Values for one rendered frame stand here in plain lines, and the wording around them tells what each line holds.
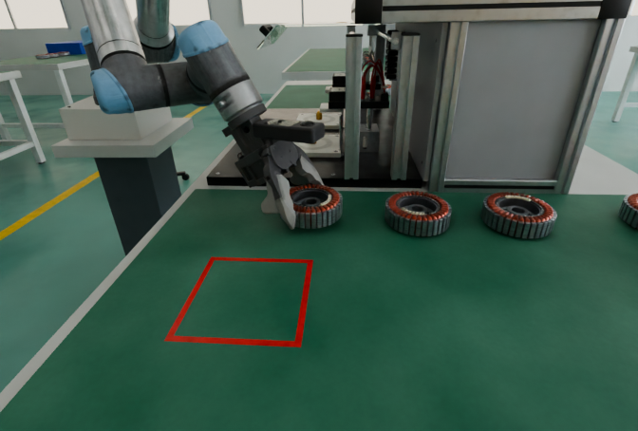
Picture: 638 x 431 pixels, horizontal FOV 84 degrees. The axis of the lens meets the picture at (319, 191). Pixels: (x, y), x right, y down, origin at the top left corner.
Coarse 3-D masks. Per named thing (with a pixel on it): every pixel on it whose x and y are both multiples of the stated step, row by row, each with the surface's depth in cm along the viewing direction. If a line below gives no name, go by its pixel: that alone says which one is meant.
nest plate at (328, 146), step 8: (328, 136) 99; (336, 136) 99; (296, 144) 93; (304, 144) 93; (312, 144) 93; (320, 144) 93; (328, 144) 93; (336, 144) 92; (312, 152) 88; (320, 152) 88; (328, 152) 87; (336, 152) 87
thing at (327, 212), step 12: (300, 192) 65; (312, 192) 66; (324, 192) 65; (336, 192) 64; (300, 204) 65; (312, 204) 62; (324, 204) 60; (336, 204) 61; (300, 216) 58; (312, 216) 58; (324, 216) 59; (336, 216) 61; (312, 228) 59
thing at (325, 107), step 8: (336, 88) 88; (344, 88) 88; (328, 96) 85; (336, 96) 85; (344, 96) 85; (368, 96) 89; (376, 96) 90; (328, 104) 86; (336, 104) 86; (344, 104) 86; (368, 104) 85; (376, 104) 85; (384, 104) 85; (368, 112) 87; (368, 120) 88; (368, 128) 89
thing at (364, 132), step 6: (360, 126) 92; (372, 126) 92; (360, 132) 88; (366, 132) 88; (372, 132) 88; (378, 132) 88; (360, 138) 89; (372, 138) 88; (378, 138) 88; (360, 144) 89; (372, 144) 89; (378, 144) 89; (360, 150) 90; (366, 150) 90; (372, 150) 90; (378, 150) 90
